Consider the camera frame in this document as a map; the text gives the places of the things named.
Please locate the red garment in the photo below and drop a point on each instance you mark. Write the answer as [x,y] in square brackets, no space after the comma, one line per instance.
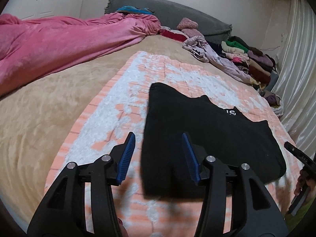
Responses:
[174,35]

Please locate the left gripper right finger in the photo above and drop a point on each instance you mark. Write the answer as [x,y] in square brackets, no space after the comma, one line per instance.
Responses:
[236,202]

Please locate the lime green clothing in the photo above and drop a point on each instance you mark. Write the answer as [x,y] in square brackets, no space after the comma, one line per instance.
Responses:
[293,221]

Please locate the white satin curtain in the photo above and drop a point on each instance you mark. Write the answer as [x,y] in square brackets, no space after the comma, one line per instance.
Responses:
[296,83]

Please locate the pink velvet quilt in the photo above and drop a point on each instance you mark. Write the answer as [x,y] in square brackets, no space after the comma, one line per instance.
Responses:
[32,49]

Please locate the lilac crumpled garment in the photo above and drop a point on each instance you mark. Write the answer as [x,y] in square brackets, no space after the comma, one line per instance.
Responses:
[202,51]

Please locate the peach checked fleece blanket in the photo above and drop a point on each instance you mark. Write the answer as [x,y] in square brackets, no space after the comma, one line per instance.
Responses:
[121,107]

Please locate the right hand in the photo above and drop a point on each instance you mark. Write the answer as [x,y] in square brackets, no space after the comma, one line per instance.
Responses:
[301,182]

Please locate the blue garment by headboard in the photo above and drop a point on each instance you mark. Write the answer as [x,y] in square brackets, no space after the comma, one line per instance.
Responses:
[127,9]

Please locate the left hand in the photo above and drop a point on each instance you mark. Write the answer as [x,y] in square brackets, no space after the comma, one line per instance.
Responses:
[122,228]

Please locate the grey quilted headboard cover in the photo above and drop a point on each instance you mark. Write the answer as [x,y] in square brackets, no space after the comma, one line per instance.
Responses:
[170,14]

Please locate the pink fluffy garment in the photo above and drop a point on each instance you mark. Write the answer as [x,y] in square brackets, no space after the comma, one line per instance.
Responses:
[189,28]

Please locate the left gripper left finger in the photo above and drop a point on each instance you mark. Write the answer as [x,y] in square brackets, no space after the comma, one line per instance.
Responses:
[80,200]

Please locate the stack of folded clothes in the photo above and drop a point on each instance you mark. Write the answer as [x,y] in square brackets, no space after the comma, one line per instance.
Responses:
[244,63]

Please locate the beige bed sheet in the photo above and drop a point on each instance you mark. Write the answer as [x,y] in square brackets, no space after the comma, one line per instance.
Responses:
[36,119]

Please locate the black long sleeve sweater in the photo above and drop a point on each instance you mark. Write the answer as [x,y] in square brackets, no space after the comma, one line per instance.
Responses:
[226,134]

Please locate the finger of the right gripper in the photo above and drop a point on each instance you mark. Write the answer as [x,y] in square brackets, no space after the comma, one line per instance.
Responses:
[297,153]

